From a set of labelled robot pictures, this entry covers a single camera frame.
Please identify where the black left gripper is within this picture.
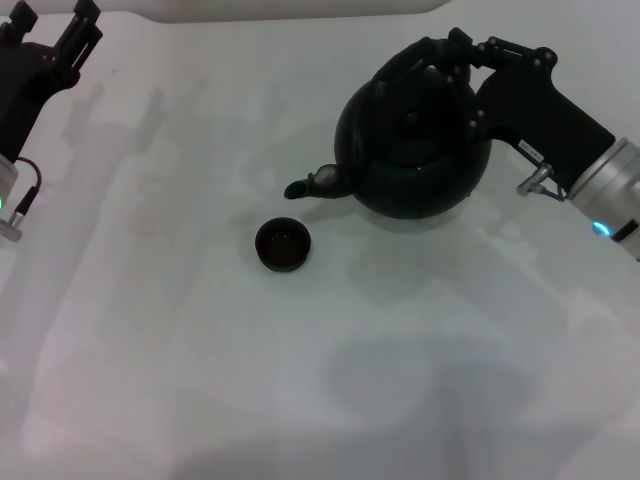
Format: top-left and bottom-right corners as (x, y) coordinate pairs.
(0, 0), (104, 160)

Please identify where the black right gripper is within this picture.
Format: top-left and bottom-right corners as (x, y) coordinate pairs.
(441, 26), (617, 191)

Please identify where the black round teapot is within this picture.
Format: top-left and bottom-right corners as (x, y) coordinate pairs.
(283, 37), (494, 222)

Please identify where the black teacup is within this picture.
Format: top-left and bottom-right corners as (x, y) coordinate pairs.
(254, 216), (314, 275)

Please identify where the white rounded background panel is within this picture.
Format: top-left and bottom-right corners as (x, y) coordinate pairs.
(99, 0), (451, 25)

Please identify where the right arm cable with plug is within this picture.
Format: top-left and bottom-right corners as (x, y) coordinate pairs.
(516, 163), (569, 202)

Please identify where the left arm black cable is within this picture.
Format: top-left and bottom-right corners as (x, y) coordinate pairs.
(0, 157), (44, 244)

